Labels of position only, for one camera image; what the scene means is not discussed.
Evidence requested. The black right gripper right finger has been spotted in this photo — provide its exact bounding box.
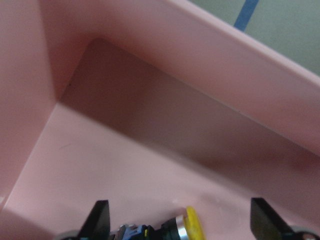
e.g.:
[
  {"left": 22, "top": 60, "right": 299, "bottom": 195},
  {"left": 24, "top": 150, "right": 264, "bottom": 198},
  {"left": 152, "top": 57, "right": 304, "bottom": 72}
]
[{"left": 249, "top": 197, "right": 320, "bottom": 240}]

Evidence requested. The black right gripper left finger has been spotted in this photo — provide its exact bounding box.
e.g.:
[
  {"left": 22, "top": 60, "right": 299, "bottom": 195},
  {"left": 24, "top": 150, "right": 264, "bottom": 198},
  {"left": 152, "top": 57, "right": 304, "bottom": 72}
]
[{"left": 57, "top": 199, "right": 112, "bottom": 240}]

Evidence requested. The yellow push button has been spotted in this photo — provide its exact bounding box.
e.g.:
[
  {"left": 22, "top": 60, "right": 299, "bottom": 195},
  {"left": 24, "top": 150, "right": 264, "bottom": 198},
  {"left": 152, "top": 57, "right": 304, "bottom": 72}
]
[{"left": 109, "top": 206, "right": 206, "bottom": 240}]

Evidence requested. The pink plastic bin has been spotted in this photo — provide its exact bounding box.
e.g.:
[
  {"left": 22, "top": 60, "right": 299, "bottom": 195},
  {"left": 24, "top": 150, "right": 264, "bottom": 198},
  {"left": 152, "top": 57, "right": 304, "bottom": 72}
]
[{"left": 0, "top": 0, "right": 320, "bottom": 240}]

